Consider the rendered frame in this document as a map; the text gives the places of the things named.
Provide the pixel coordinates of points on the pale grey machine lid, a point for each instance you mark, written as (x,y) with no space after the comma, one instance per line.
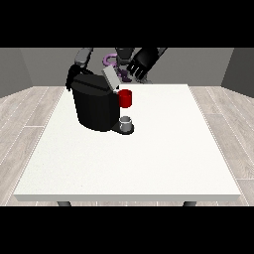
(111,77)

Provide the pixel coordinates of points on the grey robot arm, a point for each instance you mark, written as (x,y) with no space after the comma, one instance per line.
(83,56)
(161,50)

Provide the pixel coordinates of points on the small grey cup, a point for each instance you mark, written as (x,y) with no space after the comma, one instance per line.
(126,124)

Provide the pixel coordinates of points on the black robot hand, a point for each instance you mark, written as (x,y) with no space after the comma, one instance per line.
(144,61)
(71,76)

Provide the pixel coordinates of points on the dark table leg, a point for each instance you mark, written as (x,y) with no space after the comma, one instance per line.
(190,203)
(64,203)

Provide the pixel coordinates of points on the grey trunk with purple rings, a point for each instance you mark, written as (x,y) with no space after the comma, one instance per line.
(121,58)

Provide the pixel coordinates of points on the red pod holder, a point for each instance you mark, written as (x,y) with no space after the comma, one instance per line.
(125,98)

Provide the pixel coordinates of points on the black coffee machine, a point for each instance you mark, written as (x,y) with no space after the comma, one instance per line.
(94,105)

